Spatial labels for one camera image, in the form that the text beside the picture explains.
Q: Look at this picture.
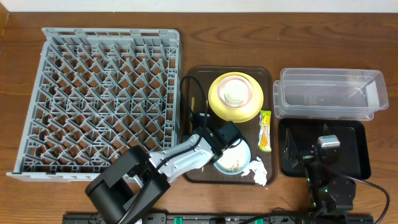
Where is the wooden chopstick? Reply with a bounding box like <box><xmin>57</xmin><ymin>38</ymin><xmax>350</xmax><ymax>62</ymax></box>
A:
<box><xmin>190</xmin><ymin>97</ymin><xmax>195</xmax><ymax>134</ymax></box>
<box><xmin>201</xmin><ymin>100</ymin><xmax>208</xmax><ymax>172</ymax></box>

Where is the light blue bowl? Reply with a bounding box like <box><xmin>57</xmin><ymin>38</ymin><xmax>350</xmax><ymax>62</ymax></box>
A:
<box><xmin>214</xmin><ymin>139</ymin><xmax>251</xmax><ymax>175</ymax></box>

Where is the yellow green snack wrapper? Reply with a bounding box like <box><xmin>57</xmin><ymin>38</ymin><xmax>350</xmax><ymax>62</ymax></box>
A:
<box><xmin>258</xmin><ymin>110</ymin><xmax>272</xmax><ymax>152</ymax></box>

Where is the white tissue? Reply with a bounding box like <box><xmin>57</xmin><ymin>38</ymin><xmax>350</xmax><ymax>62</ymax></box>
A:
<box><xmin>241</xmin><ymin>156</ymin><xmax>267</xmax><ymax>186</ymax></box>

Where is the food scraps rice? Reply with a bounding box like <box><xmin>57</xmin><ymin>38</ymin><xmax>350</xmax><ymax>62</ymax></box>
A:
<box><xmin>216</xmin><ymin>146</ymin><xmax>247</xmax><ymax>172</ymax></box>

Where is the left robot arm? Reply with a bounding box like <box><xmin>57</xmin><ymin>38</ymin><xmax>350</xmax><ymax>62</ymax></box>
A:
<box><xmin>85</xmin><ymin>115</ymin><xmax>242</xmax><ymax>223</ymax></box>

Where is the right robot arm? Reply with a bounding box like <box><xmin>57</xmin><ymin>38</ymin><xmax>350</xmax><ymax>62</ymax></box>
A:
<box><xmin>284</xmin><ymin>129</ymin><xmax>356</xmax><ymax>217</ymax></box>

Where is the grey dishwasher rack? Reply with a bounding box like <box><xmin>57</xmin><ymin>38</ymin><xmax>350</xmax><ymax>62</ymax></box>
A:
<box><xmin>9</xmin><ymin>27</ymin><xmax>182</xmax><ymax>182</ymax></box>

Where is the black tray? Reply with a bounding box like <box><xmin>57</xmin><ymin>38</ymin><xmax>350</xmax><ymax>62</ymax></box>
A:
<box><xmin>278</xmin><ymin>118</ymin><xmax>371</xmax><ymax>180</ymax></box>

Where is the clear plastic bin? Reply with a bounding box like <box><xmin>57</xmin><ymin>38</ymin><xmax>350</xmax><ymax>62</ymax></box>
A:
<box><xmin>273</xmin><ymin>68</ymin><xmax>389</xmax><ymax>120</ymax></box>

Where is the dark brown serving tray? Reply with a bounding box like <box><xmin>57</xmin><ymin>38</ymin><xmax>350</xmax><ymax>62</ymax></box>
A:
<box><xmin>183</xmin><ymin>66</ymin><xmax>278</xmax><ymax>185</ymax></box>

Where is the yellow plate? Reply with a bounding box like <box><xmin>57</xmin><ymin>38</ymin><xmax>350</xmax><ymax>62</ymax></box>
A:
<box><xmin>208</xmin><ymin>72</ymin><xmax>264</xmax><ymax>123</ymax></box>

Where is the white cup in bowl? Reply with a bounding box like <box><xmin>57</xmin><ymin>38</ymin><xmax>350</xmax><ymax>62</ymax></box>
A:
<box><xmin>224</xmin><ymin>80</ymin><xmax>248</xmax><ymax>106</ymax></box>

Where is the pink bowl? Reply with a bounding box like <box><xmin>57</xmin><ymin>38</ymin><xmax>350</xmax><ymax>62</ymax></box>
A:
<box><xmin>217</xmin><ymin>75</ymin><xmax>252</xmax><ymax>109</ymax></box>

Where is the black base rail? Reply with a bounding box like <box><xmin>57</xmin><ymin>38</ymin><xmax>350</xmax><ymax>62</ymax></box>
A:
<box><xmin>62</xmin><ymin>213</ymin><xmax>374</xmax><ymax>224</ymax></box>

